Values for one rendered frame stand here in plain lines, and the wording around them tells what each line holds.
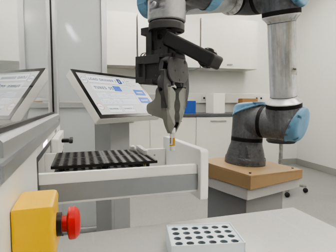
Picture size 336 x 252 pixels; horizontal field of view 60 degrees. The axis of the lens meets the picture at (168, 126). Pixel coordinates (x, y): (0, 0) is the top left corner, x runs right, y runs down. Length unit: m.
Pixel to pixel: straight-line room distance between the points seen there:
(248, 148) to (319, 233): 0.47
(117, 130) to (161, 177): 1.02
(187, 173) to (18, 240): 0.38
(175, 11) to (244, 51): 4.01
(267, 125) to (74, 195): 0.68
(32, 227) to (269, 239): 0.44
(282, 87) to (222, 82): 3.77
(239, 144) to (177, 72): 0.58
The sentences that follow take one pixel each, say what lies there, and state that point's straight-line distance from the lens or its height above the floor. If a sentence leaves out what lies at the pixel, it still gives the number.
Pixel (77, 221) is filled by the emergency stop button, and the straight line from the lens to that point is 0.39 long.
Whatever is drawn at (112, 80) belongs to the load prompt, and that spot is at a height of 1.16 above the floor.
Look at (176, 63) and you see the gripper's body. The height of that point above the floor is 1.10.
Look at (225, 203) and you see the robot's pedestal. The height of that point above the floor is 0.67.
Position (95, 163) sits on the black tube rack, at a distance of 0.64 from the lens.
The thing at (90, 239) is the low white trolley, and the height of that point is 0.76.
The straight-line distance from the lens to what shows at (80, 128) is 2.38.
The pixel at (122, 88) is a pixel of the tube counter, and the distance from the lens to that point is 1.67.
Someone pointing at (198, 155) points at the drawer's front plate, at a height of 0.91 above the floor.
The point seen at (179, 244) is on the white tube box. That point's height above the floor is 0.79.
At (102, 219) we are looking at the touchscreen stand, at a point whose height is 0.39.
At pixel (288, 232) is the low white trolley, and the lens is 0.69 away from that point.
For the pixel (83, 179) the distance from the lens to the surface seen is 0.60.
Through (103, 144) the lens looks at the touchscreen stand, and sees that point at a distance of 1.62.
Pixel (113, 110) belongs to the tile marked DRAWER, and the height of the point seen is 1.00.
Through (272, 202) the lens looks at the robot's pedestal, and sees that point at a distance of 1.16.
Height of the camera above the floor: 1.02
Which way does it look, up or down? 4 degrees down
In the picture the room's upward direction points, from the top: straight up
